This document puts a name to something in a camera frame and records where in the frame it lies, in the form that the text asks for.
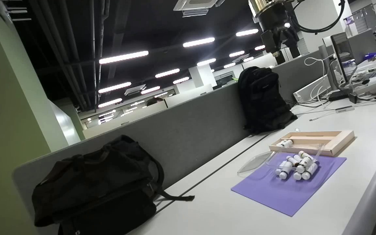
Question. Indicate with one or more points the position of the fluorescent ceiling light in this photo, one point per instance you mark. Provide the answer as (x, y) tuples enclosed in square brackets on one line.
[(181, 80), (113, 88), (206, 62), (167, 74), (198, 42), (150, 91), (236, 54), (109, 104), (122, 57), (246, 33)]

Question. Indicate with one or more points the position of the grey desk partition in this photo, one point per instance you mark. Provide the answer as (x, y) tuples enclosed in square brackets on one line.
[(188, 131)]

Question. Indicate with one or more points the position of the purple mat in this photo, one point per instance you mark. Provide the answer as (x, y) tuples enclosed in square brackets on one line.
[(279, 197)]

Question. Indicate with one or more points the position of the ceiling air vent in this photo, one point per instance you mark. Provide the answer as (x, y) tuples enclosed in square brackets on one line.
[(195, 7)]

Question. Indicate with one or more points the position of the black duffel bag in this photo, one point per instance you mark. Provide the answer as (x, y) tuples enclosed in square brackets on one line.
[(96, 187)]

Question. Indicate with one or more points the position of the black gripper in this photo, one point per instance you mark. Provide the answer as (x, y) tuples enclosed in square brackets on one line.
[(279, 27)]

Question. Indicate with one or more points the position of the black backpack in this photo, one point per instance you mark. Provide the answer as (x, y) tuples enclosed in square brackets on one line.
[(261, 100)]

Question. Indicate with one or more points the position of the white desk device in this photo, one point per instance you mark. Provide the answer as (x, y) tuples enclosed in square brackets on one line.
[(370, 86)]

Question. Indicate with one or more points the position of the grey computer case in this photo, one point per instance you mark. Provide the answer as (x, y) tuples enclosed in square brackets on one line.
[(309, 92)]

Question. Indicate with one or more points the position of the computer monitor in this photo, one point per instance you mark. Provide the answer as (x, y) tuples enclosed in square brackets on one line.
[(348, 53)]

